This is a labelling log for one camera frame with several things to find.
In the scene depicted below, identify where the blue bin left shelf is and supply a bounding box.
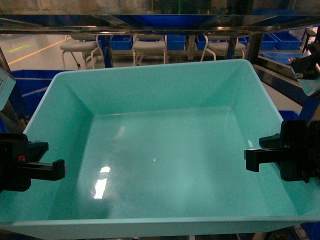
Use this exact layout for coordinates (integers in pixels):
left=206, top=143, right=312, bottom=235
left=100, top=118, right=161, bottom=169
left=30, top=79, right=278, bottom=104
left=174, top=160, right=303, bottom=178
left=9, top=69, right=63, bottom=117

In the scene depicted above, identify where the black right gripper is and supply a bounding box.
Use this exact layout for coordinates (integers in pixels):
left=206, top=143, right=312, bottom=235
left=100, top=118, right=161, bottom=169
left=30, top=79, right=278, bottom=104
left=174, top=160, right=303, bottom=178
left=244, top=120, right=320, bottom=183

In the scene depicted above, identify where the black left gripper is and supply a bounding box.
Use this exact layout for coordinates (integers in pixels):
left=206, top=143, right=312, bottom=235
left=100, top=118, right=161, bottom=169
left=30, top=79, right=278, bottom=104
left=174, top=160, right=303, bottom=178
left=0, top=133, right=66, bottom=192

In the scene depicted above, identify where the white chair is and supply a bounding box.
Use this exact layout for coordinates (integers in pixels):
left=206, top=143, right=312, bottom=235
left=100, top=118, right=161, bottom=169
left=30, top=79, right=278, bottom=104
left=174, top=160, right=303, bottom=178
left=131, top=34, right=168, bottom=66
left=200, top=35, right=246, bottom=62
left=60, top=33, right=104, bottom=70

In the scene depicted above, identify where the teal plastic bin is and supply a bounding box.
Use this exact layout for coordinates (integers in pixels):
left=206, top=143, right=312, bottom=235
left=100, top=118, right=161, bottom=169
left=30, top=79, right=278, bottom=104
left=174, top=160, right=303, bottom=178
left=0, top=59, right=320, bottom=240

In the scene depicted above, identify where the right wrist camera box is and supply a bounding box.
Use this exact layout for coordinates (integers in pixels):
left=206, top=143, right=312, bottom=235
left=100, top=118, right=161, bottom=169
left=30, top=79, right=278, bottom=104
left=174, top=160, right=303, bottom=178
left=287, top=29, right=320, bottom=96

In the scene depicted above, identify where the white chair middle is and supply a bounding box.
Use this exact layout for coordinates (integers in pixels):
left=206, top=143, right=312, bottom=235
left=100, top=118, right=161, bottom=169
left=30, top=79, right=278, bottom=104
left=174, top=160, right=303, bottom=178
left=131, top=34, right=168, bottom=66

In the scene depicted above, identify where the white chair right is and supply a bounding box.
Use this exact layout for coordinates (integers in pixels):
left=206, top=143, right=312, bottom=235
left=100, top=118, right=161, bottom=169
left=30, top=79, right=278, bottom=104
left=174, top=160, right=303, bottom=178
left=200, top=35, right=246, bottom=62

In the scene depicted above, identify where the white chair left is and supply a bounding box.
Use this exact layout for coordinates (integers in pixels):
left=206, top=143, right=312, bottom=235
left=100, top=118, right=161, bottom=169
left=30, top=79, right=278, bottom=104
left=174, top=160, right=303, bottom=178
left=60, top=33, right=104, bottom=70

